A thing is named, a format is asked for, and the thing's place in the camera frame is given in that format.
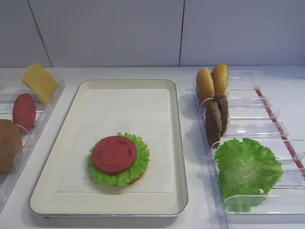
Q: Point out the brown meat patty front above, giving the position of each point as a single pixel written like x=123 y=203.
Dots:
x=213 y=123

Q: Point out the brown meat patty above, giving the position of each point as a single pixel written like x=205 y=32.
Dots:
x=213 y=123
x=223 y=106

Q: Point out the green lettuce leaf on tray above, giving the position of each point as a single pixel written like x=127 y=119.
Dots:
x=142 y=160

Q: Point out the red tomato slice on tray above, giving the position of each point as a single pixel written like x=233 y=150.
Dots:
x=114 y=154

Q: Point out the brown meat patty rear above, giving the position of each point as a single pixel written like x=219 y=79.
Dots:
x=223 y=106

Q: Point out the large green lettuce leaf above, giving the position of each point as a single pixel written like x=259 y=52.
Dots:
x=247 y=172

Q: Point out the yellow cheese slice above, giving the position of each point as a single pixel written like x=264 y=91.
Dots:
x=40 y=81

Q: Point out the red tomato slice in rack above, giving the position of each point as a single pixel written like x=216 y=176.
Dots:
x=24 y=112

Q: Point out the white paper tray liner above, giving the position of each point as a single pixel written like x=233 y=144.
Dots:
x=101 y=113

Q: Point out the golden bun slice left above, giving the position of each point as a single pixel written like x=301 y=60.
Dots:
x=205 y=86

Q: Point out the golden bun slice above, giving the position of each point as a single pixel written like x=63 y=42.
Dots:
x=205 y=86
x=219 y=76

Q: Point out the bottom bun on tray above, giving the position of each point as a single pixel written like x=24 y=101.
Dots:
x=127 y=177

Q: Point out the golden bun slice right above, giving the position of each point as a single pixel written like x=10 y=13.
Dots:
x=219 y=76

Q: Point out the clear acrylic rack right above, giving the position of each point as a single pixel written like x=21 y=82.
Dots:
x=253 y=114

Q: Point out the clear acrylic rack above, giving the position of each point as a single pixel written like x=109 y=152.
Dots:
x=253 y=114
x=8 y=95

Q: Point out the cream metal serving tray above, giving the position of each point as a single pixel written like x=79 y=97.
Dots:
x=47 y=200

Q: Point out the brown bun top in rack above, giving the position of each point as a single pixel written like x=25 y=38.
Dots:
x=10 y=144

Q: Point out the clear acrylic rack left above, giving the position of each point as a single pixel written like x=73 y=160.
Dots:
x=8 y=95

